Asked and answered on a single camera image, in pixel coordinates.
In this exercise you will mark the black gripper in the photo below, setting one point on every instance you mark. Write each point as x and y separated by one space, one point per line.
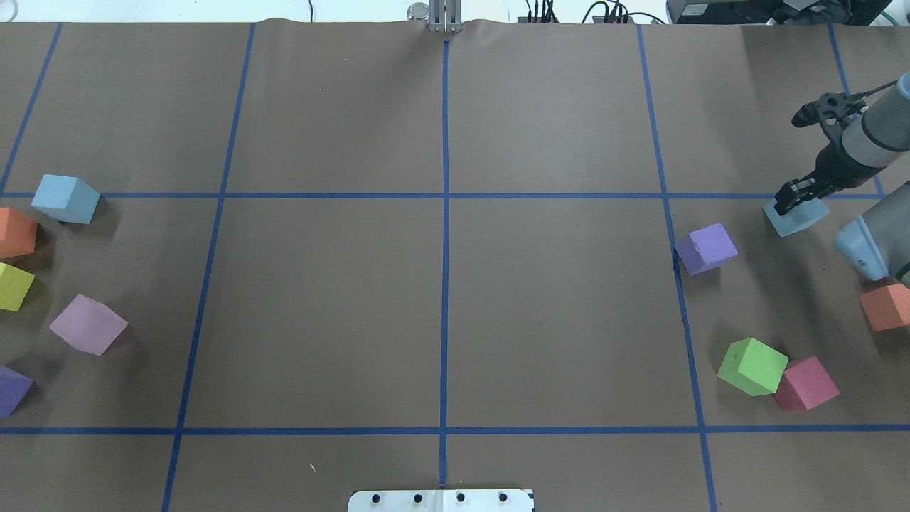
839 163

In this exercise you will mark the light blue block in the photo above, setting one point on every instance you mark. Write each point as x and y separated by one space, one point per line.
66 199
802 216

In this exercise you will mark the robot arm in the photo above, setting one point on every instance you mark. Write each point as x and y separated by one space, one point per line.
863 140

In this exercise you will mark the purple block right side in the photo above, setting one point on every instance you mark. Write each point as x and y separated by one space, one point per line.
705 249

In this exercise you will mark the orange block right side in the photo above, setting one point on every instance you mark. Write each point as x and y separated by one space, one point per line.
886 307

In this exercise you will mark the orange block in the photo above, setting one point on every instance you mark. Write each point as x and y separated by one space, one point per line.
18 233
886 307

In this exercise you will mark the pink block beside green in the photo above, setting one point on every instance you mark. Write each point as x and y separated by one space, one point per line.
805 384

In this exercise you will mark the metal clamp at table edge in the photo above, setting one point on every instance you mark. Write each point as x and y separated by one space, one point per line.
440 16

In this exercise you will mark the light pink block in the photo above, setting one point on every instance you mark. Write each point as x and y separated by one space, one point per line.
88 325

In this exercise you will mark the orange block left side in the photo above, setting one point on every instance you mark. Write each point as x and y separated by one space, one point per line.
18 233

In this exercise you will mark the yellow block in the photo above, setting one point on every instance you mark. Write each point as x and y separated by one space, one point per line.
15 285

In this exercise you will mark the dark purple block left side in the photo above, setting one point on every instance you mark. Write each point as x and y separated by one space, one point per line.
14 388

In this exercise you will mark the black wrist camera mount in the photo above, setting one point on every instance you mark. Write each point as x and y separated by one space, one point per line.
833 112

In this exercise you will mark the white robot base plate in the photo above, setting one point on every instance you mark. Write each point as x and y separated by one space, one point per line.
443 500

